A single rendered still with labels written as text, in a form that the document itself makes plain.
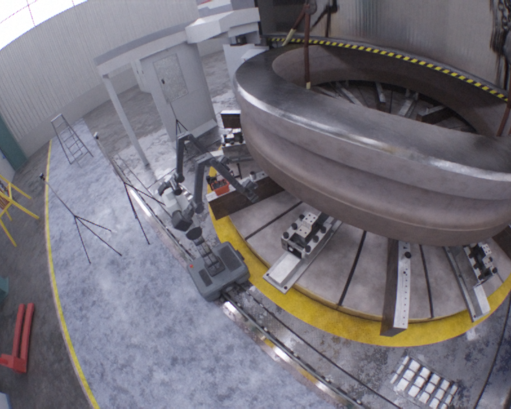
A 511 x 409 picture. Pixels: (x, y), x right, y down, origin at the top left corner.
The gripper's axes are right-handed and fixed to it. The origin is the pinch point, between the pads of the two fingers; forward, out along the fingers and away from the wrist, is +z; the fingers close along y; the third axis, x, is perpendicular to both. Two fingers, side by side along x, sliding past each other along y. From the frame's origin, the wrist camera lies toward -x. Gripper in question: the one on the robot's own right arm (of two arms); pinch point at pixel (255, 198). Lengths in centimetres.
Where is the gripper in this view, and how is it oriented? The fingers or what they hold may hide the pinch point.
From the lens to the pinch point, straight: 199.6
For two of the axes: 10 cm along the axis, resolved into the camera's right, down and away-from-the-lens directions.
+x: -6.5, 7.5, 1.3
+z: 5.4, 3.3, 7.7
